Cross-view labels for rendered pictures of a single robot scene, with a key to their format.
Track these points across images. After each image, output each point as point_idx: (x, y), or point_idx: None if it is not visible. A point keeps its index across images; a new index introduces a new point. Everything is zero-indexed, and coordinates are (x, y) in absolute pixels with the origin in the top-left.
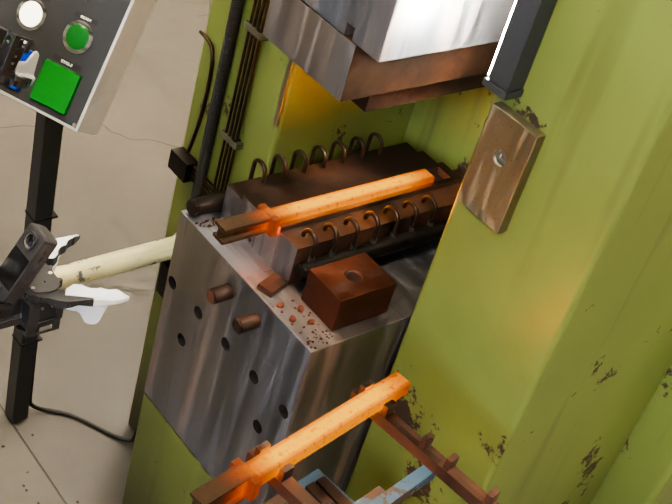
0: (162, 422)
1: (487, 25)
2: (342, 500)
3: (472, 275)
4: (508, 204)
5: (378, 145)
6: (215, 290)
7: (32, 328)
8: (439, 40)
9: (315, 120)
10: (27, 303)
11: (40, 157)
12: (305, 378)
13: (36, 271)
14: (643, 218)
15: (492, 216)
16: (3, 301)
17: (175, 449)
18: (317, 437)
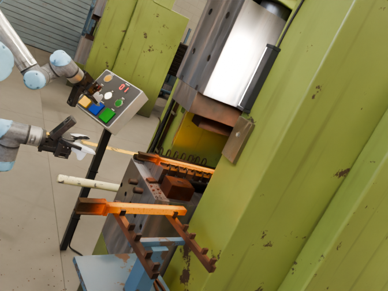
0: (103, 241)
1: None
2: None
3: (221, 183)
4: (238, 150)
5: None
6: (131, 178)
7: (57, 153)
8: (226, 97)
9: (185, 147)
10: (58, 141)
11: (98, 148)
12: None
13: (65, 130)
14: (287, 159)
15: (231, 156)
16: (50, 136)
17: (103, 252)
18: (141, 207)
